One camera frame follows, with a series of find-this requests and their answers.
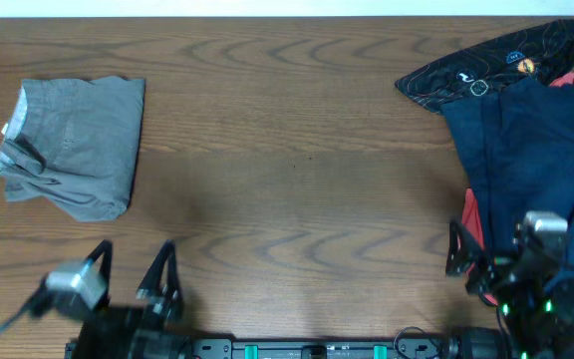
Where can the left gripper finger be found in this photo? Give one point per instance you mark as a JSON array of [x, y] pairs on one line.
[[161, 287], [102, 259]]

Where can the grey shorts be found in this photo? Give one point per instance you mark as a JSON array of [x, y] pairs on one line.
[[75, 143]]

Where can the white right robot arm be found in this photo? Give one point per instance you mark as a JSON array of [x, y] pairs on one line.
[[533, 290]]

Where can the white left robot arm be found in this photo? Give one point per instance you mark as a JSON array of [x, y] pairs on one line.
[[128, 332]]

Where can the red garment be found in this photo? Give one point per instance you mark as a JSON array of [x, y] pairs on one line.
[[470, 217]]

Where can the navy blue garment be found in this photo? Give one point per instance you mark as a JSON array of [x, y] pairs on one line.
[[517, 149]]

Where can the black patterned shorts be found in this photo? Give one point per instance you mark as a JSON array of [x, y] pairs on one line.
[[543, 53]]

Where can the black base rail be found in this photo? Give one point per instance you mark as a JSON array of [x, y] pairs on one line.
[[410, 343]]

